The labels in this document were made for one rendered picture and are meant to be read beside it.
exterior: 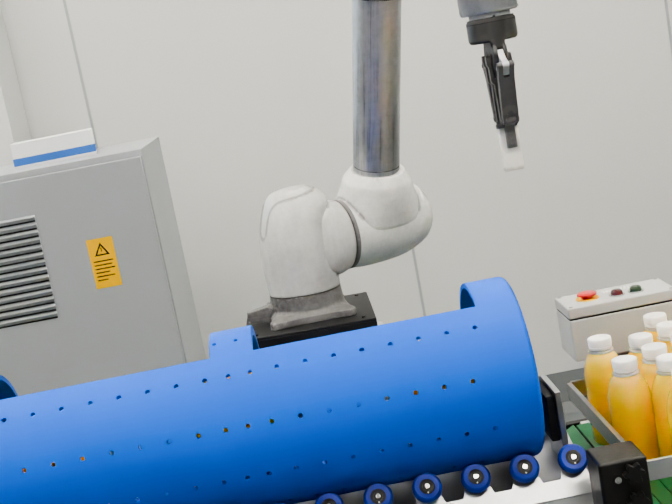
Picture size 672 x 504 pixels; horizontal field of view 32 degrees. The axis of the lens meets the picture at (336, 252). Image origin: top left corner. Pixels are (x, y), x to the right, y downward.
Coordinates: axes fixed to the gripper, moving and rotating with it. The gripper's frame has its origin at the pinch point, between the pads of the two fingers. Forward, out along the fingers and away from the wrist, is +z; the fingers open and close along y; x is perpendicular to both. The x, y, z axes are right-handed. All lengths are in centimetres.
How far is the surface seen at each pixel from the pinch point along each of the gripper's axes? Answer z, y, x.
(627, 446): 42.8, -21.5, -5.5
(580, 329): 37.1, 21.8, -11.5
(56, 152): -4, 170, 101
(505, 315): 23.0, -11.4, 7.0
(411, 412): 33.2, -16.3, 23.6
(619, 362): 34.9, -7.4, -9.8
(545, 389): 38.3, -3.0, 1.3
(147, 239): 24, 154, 78
